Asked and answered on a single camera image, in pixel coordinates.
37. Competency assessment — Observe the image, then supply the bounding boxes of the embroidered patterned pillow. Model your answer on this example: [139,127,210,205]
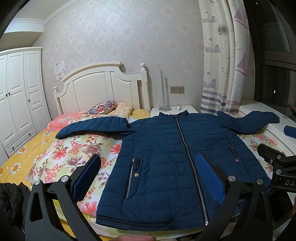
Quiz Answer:
[87,100,117,114]

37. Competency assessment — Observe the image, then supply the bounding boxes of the yellow daisy bed sheet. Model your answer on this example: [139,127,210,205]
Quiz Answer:
[0,131,57,188]

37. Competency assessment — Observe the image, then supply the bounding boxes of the silver lamp stand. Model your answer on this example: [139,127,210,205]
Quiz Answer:
[157,70,171,112]

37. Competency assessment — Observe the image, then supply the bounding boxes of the white wardrobe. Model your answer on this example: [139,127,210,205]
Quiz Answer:
[1,47,51,157]

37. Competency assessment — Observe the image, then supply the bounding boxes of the paper notices on wall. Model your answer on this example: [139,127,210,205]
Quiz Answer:
[54,60,65,81]

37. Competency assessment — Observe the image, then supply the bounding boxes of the sailboat print curtain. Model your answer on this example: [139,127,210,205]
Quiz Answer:
[198,0,250,114]

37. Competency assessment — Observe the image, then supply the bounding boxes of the white nightstand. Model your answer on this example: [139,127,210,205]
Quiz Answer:
[150,105,198,118]

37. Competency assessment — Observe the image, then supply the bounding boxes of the black garment at edge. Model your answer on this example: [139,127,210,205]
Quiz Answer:
[1,183,30,240]

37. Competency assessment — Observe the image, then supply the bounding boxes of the white charger with cable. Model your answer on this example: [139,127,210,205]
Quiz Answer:
[175,100,184,111]

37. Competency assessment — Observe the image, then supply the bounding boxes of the person right hand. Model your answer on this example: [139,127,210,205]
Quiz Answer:
[109,235,156,241]

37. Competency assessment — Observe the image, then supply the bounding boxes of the wall switch socket panel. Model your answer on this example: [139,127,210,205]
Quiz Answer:
[170,86,185,94]

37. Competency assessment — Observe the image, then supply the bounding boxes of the navy blue puffer jacket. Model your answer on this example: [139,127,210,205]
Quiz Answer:
[56,111,270,232]

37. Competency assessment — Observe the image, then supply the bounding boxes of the yellow pillow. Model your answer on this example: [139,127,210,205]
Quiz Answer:
[130,109,150,119]

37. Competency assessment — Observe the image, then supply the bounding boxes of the peach patterned pillow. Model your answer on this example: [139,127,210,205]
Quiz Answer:
[108,102,133,115]

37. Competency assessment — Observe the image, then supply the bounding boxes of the floral bed quilt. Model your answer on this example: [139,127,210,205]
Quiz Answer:
[27,116,288,238]

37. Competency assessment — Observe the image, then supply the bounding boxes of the white wooden headboard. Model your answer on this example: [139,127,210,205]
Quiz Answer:
[54,61,151,115]

